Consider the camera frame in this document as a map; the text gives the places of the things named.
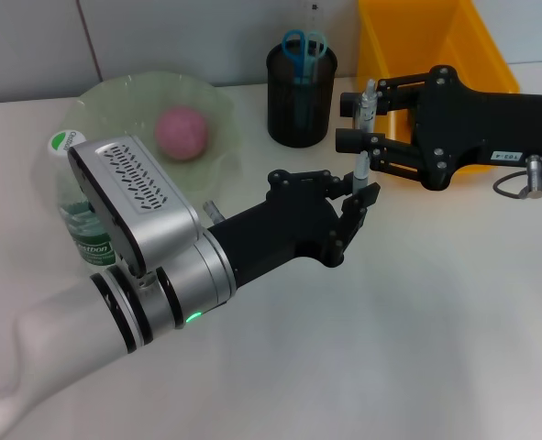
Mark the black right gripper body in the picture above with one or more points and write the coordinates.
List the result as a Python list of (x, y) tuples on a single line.
[(472, 128)]

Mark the blue sheathed scissors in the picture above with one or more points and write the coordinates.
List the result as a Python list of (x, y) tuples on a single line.
[(303, 64)]

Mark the black mesh pen holder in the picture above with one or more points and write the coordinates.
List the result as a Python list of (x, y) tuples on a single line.
[(284, 114)]

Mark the transparent plastic ruler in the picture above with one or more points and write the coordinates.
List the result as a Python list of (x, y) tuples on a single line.
[(314, 16)]

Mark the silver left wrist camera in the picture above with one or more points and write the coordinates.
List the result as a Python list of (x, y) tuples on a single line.
[(133, 197)]

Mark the pale green glass fruit plate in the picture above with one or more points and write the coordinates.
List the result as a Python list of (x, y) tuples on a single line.
[(128, 101)]

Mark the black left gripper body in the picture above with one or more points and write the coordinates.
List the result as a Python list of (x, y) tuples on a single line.
[(279, 220)]

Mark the yellow plastic bin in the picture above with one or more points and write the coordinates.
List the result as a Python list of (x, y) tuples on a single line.
[(390, 46)]

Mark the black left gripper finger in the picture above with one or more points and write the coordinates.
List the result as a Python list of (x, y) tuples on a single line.
[(339, 181), (357, 211), (350, 141)]

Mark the grey retractable pen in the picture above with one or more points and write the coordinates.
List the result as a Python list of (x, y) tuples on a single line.
[(368, 105)]

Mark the pink peach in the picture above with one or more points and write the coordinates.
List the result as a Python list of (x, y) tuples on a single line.
[(182, 133)]

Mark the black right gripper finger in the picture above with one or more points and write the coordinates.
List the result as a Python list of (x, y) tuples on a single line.
[(348, 104)]

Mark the clear green-label water bottle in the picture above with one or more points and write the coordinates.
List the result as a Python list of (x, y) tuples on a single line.
[(91, 229)]

